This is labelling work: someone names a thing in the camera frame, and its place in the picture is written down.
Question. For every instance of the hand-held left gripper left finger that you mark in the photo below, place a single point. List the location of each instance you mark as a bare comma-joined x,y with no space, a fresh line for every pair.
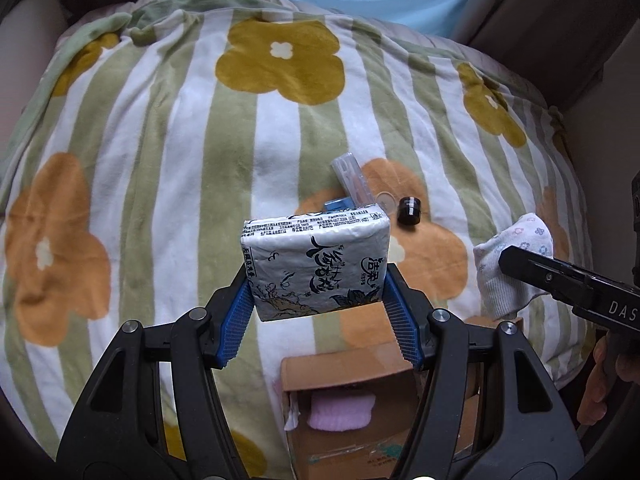
234,321

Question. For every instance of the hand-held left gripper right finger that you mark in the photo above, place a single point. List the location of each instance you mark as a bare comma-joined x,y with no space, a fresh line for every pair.
404,324

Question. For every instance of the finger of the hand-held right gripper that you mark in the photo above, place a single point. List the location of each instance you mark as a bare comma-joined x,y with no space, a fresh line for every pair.
545,272

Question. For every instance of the white floral sock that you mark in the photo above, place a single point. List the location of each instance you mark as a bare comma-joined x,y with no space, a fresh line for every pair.
510,270

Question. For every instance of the white tissue pack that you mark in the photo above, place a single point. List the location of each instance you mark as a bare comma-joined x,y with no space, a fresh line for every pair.
310,265

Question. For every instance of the cardboard box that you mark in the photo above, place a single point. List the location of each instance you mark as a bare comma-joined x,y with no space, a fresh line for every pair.
360,410

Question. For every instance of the person's right hand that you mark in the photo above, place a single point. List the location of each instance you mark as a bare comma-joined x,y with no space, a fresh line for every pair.
600,380

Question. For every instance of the pink sock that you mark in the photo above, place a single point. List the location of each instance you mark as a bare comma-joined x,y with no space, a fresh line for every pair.
340,410

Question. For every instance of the small black cylinder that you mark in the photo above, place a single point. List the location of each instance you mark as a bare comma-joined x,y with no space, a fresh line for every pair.
409,211

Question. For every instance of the clear round cap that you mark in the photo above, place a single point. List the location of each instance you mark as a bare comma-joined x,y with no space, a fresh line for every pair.
386,200

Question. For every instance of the small blue object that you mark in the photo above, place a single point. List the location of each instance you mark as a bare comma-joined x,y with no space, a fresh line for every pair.
337,206

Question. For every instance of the clear plastic tube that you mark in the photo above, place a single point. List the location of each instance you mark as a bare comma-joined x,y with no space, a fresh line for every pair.
350,180

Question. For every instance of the floral striped blanket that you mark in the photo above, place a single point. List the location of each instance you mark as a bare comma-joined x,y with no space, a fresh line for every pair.
200,160

